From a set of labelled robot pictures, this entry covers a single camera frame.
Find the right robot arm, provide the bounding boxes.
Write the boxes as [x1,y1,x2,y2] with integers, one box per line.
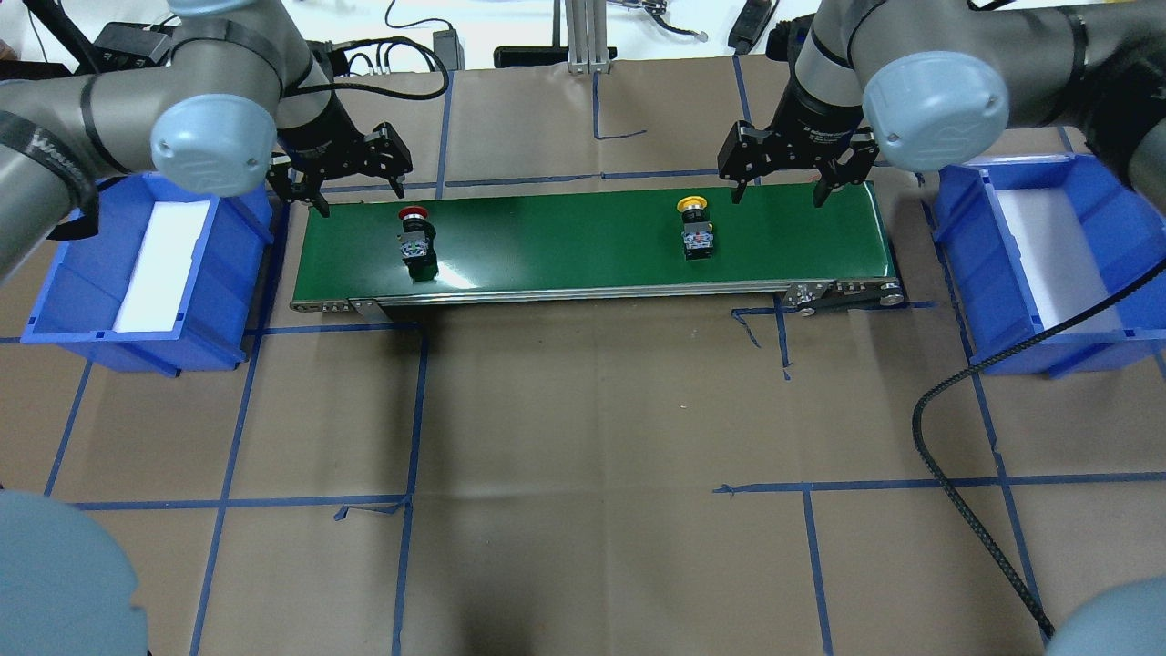
[717,1,1163,210]

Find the blue source bin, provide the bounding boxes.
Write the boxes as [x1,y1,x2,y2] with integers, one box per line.
[20,174,273,378]

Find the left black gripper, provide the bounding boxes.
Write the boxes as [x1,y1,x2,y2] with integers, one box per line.
[266,121,414,219]

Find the yellow push button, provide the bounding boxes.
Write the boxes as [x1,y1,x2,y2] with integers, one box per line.
[676,195,715,261]

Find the white foam pad source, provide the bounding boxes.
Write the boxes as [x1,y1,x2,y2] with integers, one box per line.
[113,200,210,333]

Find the white foam pad destination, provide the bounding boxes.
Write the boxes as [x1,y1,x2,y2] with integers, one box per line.
[997,188,1110,329]

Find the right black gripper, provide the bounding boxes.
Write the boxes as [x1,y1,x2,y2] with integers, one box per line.
[718,121,880,209]

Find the red push button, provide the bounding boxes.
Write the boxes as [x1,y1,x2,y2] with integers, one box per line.
[396,205,438,282]

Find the green conveyor belt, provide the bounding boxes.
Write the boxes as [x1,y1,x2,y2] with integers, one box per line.
[289,183,900,313]

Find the aluminium frame post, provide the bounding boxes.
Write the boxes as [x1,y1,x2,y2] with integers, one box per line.
[563,0,612,76]

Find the black braided cable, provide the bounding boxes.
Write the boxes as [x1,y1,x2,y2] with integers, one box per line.
[912,264,1166,639]

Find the blue destination bin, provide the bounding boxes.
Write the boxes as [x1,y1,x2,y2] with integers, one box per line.
[933,154,1165,378]

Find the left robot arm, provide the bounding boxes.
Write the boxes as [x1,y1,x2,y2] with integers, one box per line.
[1,1,414,280]

